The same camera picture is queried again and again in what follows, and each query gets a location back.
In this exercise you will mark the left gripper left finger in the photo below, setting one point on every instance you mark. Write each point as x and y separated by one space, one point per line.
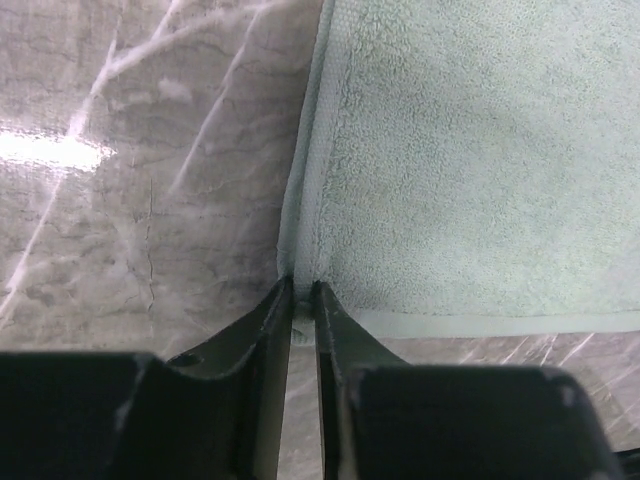
214 411

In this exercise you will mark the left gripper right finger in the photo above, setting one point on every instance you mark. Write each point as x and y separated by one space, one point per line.
384 418

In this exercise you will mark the green panda towel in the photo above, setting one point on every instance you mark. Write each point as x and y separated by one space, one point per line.
470 168

